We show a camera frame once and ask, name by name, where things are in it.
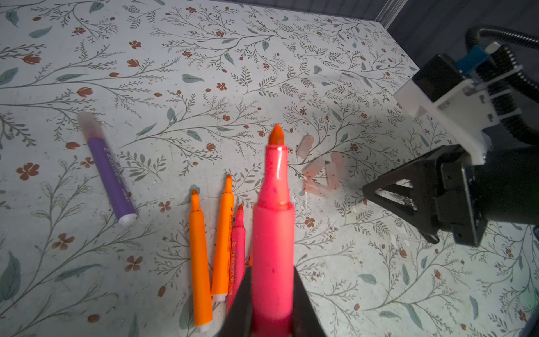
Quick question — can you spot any orange highlighter middle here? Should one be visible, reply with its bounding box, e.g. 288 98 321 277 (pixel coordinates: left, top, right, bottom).
211 175 234 303

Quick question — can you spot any translucent pink pen cap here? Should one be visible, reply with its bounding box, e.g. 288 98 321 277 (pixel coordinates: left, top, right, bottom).
296 134 314 160

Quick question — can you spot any purple highlighter pen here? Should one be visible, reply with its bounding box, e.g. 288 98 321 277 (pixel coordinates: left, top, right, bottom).
77 112 138 226

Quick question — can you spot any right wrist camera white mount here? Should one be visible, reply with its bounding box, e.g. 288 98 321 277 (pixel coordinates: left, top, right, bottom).
394 42 523 166

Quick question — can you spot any orange highlighter far left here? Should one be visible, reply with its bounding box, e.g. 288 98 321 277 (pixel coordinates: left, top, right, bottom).
189 190 213 333

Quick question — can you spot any pink highlighter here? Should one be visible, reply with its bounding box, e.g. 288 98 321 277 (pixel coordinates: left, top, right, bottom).
251 125 295 336
227 204 246 313

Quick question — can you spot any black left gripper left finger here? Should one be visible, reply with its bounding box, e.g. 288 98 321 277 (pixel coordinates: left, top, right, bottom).
216 267 253 337

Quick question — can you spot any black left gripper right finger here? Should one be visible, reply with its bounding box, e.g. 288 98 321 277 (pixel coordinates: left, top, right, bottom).
291 269 326 337

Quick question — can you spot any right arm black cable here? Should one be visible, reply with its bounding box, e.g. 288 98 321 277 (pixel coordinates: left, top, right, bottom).
464 24 539 146

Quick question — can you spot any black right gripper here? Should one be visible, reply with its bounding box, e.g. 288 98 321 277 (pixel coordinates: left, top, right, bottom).
362 145 538 247

